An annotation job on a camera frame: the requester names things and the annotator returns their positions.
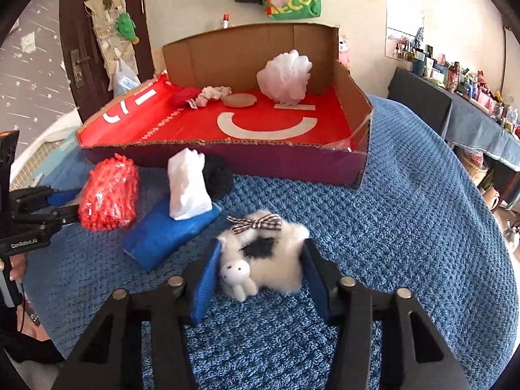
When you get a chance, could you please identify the pink plush toy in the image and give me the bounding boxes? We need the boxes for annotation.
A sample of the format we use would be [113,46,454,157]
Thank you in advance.
[338,35,350,67]

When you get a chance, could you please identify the person's left hand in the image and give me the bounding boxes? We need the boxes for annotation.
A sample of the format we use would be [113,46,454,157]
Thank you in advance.
[2,253,27,283]

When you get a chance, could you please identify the wall mirror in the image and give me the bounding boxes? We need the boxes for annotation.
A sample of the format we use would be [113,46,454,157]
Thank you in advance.
[385,0,425,60]

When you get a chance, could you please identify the cardboard box red lining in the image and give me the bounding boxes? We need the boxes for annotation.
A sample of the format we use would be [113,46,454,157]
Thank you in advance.
[77,23,373,188]

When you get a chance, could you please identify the white mesh bath pouf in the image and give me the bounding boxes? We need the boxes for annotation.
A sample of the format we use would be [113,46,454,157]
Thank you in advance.
[256,49,313,106]

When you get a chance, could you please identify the red crochet ball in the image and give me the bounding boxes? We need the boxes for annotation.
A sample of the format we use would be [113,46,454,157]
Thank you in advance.
[168,87,201,108]

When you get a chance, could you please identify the mop handle orange tip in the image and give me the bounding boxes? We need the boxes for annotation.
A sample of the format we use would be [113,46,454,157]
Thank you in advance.
[222,13,229,29]

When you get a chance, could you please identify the dark brown door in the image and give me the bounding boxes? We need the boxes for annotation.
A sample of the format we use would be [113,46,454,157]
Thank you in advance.
[59,0,154,122]

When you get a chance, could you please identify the white plastic bag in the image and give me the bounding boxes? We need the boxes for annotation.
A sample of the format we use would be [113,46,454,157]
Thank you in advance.
[113,60,141,98]

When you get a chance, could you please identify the green plush toy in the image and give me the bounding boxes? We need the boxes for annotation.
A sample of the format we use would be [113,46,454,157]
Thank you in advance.
[115,12,139,44]

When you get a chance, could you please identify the beige hanging organizer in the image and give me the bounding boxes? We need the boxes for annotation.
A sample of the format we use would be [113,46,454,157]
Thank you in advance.
[84,0,138,92]

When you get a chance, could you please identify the round tan sponge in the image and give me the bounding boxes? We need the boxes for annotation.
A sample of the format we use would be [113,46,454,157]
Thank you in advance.
[222,93,256,108]

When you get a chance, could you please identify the white towel packet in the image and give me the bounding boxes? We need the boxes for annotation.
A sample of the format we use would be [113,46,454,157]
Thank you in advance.
[167,148,213,220]

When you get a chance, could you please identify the red mesh scrubber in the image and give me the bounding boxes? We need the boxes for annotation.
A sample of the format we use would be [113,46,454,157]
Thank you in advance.
[78,154,139,231]

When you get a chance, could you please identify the table with blue cloth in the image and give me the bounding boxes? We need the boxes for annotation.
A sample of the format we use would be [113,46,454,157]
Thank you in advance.
[388,68,519,172]

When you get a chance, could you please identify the blue knitted blanket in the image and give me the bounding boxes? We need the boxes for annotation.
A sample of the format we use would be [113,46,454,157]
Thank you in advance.
[24,97,518,389]

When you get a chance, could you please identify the blue sponge cloth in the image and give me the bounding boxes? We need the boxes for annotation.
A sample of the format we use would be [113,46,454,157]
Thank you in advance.
[122,197,221,270]

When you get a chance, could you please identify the white fluffy bunny plush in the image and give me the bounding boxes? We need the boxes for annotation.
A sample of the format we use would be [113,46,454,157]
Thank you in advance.
[218,210,310,302]

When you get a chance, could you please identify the black fuzzy pompom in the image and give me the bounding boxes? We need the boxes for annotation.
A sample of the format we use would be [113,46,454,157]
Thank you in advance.
[203,155,234,202]

